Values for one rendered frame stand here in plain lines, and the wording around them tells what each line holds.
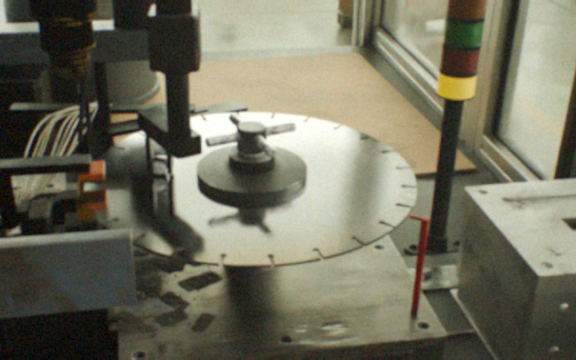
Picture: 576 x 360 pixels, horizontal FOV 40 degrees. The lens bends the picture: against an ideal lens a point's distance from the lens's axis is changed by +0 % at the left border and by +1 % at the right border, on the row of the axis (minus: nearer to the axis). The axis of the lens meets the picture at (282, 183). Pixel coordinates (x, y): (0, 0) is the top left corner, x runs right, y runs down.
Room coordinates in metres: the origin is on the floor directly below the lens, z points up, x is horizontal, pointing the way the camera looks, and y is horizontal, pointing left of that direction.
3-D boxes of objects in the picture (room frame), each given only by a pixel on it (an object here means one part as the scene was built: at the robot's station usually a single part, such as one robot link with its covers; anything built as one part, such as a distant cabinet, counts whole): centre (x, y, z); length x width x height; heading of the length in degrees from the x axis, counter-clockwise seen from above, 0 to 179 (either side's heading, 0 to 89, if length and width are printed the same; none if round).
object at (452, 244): (0.90, -0.21, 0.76); 0.09 x 0.03 x 0.03; 101
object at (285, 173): (0.71, 0.03, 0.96); 0.11 x 0.11 x 0.03
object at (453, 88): (0.90, -0.21, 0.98); 0.05 x 0.04 x 0.03; 11
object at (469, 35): (0.90, -0.21, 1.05); 0.05 x 0.04 x 0.03; 11
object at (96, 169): (0.68, 0.22, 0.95); 0.10 x 0.03 x 0.07; 101
